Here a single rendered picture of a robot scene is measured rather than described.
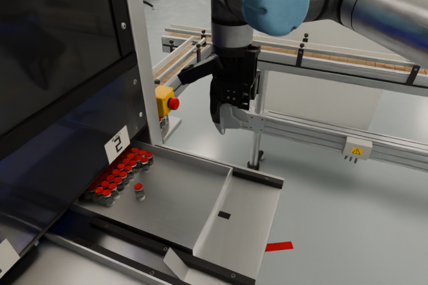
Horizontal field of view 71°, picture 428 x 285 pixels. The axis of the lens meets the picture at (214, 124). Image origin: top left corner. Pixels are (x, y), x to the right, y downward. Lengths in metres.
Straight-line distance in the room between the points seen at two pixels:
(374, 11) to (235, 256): 0.54
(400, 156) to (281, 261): 0.80
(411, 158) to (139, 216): 1.37
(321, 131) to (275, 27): 1.29
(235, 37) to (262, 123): 1.21
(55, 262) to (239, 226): 0.41
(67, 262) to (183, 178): 0.33
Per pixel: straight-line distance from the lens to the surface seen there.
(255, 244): 0.73
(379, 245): 1.97
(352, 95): 2.21
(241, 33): 0.52
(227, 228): 0.75
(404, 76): 1.48
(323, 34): 2.05
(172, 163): 0.90
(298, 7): 0.42
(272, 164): 2.18
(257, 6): 0.40
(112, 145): 0.76
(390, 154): 1.75
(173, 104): 0.92
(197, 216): 0.77
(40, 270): 0.79
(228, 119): 0.62
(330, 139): 1.68
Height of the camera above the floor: 1.50
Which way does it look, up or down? 37 degrees down
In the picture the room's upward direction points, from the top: straight up
